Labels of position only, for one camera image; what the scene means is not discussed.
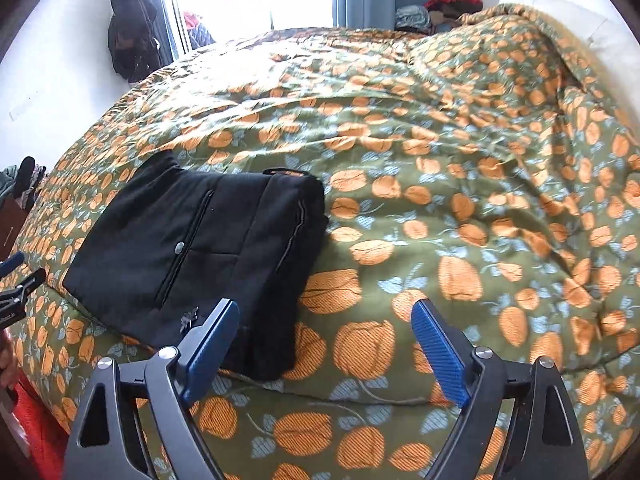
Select black hanging bag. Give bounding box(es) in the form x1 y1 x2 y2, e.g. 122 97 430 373
107 0 164 84

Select window frame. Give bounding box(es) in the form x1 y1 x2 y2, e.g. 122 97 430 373
159 0 193 58

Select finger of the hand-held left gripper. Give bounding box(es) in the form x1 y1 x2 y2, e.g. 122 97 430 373
0 267 47 311
0 251 26 277

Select red and dark clothes pile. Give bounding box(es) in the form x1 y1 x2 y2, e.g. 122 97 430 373
425 0 484 27

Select black pants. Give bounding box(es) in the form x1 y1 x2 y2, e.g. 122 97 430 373
62 150 331 382

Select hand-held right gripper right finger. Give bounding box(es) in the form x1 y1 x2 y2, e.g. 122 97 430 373
410 298 591 480

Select grey patterned cloth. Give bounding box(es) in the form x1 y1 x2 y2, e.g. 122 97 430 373
394 5 434 32

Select white pillow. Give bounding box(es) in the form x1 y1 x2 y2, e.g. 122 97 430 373
497 0 640 92

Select red and blue quilted clothing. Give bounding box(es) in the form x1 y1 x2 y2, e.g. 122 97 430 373
182 10 217 47

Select person's left hand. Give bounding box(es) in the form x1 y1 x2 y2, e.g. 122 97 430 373
0 342 19 392

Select red cloth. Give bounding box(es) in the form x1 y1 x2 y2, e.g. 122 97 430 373
9 379 69 477

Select green blanket with orange print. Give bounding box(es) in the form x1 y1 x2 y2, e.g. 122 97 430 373
9 2 640 480

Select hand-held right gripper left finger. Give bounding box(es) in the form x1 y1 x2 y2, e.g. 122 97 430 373
62 298 241 480

